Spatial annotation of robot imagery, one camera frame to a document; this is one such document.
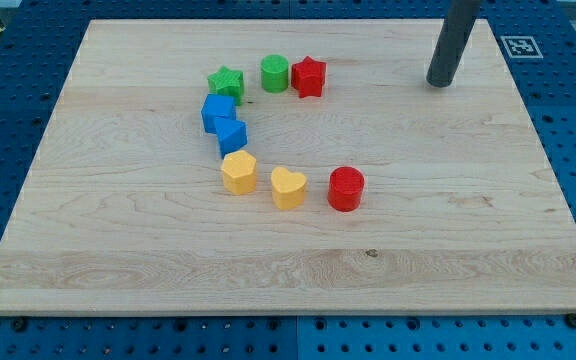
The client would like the yellow heart block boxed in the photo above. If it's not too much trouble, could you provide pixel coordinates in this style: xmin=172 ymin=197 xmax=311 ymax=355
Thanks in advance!
xmin=271 ymin=166 xmax=307 ymax=210

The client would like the yellow hexagon block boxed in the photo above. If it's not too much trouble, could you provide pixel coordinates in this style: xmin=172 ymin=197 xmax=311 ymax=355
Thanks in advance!
xmin=221 ymin=150 xmax=258 ymax=195

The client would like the red cylinder block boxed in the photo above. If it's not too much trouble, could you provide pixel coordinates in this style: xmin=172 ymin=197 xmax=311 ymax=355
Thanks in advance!
xmin=327 ymin=166 xmax=365 ymax=212

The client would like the blue triangle block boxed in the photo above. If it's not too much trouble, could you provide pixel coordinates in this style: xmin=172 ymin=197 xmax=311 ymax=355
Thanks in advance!
xmin=214 ymin=117 xmax=248 ymax=158

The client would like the light wooden board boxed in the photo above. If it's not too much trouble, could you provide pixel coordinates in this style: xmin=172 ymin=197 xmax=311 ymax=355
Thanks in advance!
xmin=0 ymin=19 xmax=576 ymax=317

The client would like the blue cube block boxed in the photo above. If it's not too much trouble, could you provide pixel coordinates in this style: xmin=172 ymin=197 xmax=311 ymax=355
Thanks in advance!
xmin=200 ymin=94 xmax=236 ymax=134

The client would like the red star block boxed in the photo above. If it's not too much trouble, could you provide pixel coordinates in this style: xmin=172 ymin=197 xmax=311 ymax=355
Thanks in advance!
xmin=291 ymin=56 xmax=327 ymax=98

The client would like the green cylinder block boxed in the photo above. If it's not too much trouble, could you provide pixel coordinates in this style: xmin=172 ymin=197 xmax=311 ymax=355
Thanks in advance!
xmin=260 ymin=54 xmax=289 ymax=93

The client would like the green star block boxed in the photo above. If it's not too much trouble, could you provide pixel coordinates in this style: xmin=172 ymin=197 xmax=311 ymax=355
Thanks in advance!
xmin=207 ymin=66 xmax=245 ymax=106

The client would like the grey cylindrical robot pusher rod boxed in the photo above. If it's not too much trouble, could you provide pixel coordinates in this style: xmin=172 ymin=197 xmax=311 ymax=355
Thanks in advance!
xmin=426 ymin=0 xmax=481 ymax=88

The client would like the white fiducial marker tag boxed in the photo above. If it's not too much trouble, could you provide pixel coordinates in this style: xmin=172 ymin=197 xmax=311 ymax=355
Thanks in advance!
xmin=501 ymin=35 xmax=543 ymax=59

